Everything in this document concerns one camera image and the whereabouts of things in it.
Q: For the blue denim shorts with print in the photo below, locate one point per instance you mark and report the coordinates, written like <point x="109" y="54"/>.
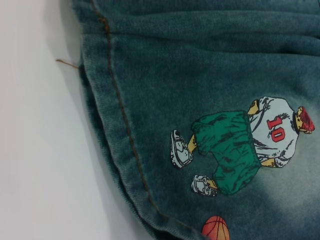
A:
<point x="200" y="87"/>

